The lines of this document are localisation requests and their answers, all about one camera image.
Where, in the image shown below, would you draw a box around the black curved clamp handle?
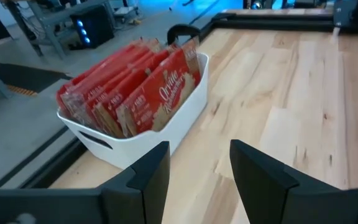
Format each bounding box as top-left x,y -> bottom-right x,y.
166,24 -> 202,46

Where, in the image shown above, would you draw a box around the grey metal desk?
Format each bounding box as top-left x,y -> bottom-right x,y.
6,0 -> 117,60

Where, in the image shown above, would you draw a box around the red popcorn bag clear wrap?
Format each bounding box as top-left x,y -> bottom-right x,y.
81,45 -> 163,133
56,37 -> 144,118
70,42 -> 155,125
92,49 -> 172,139
61,39 -> 149,121
116,37 -> 202,139

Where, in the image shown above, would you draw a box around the black ribbed floor mat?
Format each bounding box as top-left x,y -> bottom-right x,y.
0,62 -> 73,97

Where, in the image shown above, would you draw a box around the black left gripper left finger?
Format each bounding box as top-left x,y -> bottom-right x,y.
0,141 -> 170,224

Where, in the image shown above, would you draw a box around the black aluminium table frame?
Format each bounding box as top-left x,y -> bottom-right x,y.
20,0 -> 358,190

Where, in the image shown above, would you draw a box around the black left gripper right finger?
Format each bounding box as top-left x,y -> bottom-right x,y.
230,139 -> 358,224

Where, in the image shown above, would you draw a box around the white plastic basket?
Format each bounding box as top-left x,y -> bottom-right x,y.
56,52 -> 210,170

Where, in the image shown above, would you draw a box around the black computer blue lights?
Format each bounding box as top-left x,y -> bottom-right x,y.
70,6 -> 115,49

